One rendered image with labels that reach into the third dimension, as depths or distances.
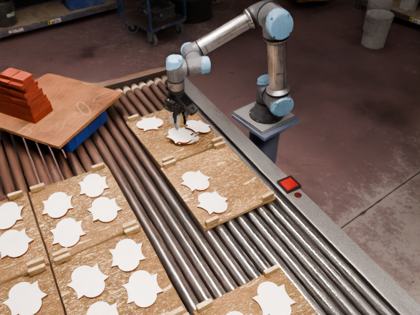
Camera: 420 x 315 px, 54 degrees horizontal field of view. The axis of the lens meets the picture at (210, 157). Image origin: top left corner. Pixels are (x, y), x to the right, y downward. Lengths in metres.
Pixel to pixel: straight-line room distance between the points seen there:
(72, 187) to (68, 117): 0.40
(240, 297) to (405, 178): 2.29
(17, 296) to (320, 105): 3.20
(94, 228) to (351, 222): 1.89
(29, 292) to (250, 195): 0.91
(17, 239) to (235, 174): 0.92
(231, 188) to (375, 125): 2.39
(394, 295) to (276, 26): 1.13
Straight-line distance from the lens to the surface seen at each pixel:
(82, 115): 2.14
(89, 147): 2.12
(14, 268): 1.70
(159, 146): 2.03
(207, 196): 1.75
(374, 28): 5.22
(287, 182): 1.86
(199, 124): 2.13
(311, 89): 4.34
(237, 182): 1.83
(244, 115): 2.30
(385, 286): 1.64
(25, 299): 1.59
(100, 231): 1.70
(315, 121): 3.88
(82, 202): 1.82
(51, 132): 2.06
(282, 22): 1.86
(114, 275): 1.56
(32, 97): 2.11
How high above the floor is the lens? 2.21
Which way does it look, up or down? 41 degrees down
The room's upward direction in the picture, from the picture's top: straight up
